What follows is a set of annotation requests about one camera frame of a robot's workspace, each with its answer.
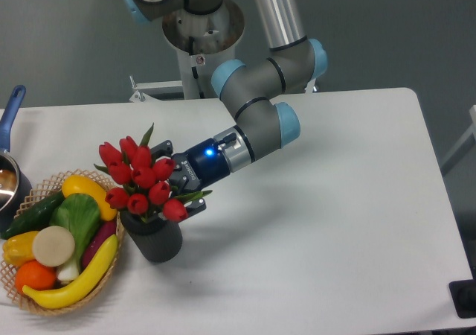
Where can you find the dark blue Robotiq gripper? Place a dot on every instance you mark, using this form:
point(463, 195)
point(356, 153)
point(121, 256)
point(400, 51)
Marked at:
point(196, 168)

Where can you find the red tulip bouquet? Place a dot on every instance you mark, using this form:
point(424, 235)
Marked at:
point(145, 187)

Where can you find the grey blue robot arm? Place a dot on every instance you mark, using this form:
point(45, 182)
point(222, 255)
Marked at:
point(260, 127)

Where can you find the dark grey ribbed vase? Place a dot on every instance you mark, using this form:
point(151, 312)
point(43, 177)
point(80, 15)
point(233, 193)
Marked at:
point(157, 239)

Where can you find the purple sweet potato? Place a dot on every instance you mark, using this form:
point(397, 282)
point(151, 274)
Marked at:
point(106, 230)

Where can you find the green bok choy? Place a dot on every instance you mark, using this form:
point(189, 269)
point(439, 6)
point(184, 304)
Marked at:
point(80, 214)

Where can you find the yellow squash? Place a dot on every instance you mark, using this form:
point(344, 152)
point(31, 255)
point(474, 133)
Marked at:
point(79, 184)

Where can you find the woven wicker basket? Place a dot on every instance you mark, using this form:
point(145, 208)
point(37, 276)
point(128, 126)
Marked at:
point(8, 272)

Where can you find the beige round disc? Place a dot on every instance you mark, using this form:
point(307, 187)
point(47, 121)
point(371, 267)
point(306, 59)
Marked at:
point(53, 246)

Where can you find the dark green cucumber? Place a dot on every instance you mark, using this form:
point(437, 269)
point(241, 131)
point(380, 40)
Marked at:
point(35, 217)

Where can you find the yellow banana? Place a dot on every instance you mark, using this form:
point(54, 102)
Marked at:
point(83, 284)

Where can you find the orange fruit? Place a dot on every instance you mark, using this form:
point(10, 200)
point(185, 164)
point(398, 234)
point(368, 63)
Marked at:
point(36, 276)

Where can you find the yellow bell pepper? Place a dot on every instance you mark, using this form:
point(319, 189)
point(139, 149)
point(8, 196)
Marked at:
point(18, 250)

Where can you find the black device at table edge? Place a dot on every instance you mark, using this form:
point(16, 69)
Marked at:
point(463, 296)

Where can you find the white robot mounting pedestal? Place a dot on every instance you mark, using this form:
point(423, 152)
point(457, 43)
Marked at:
point(205, 41)

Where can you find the blue handled saucepan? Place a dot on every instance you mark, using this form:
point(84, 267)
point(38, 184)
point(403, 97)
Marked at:
point(15, 186)

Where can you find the white frame at right edge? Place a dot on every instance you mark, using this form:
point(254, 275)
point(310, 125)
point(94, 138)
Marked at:
point(460, 148)

